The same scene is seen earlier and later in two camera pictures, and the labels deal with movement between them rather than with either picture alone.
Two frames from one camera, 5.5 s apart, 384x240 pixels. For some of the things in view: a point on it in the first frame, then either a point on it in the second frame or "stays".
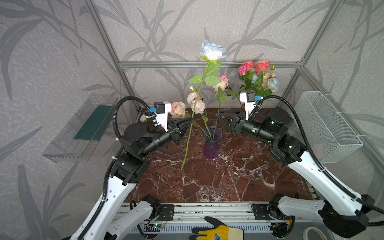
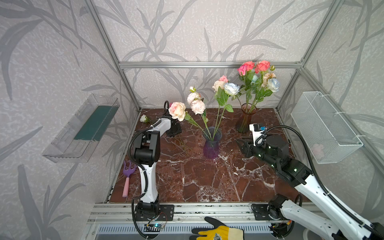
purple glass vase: [212, 135] stays
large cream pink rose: [178, 110] stays
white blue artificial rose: [273, 84] stays
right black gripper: [236, 125] -> [248, 147]
